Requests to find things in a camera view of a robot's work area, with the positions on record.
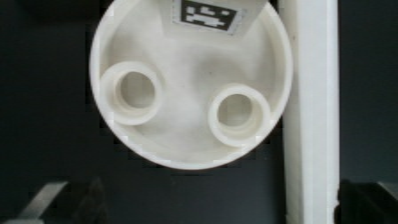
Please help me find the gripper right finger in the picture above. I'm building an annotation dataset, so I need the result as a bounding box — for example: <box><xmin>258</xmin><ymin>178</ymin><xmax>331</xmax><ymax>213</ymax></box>
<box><xmin>335</xmin><ymin>180</ymin><xmax>398</xmax><ymax>224</ymax></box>

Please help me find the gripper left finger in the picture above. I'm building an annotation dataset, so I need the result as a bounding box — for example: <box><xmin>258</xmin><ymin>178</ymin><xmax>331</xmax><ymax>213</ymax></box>
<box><xmin>0</xmin><ymin>178</ymin><xmax>109</xmax><ymax>224</ymax></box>

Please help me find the white stool leg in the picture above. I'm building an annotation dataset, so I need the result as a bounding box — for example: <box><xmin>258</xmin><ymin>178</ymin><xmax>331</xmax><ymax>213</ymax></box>
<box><xmin>157</xmin><ymin>0</ymin><xmax>271</xmax><ymax>38</ymax></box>

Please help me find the white U-shaped fence wall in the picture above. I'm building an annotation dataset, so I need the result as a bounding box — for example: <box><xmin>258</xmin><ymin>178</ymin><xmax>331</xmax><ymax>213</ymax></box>
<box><xmin>280</xmin><ymin>0</ymin><xmax>340</xmax><ymax>224</ymax></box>

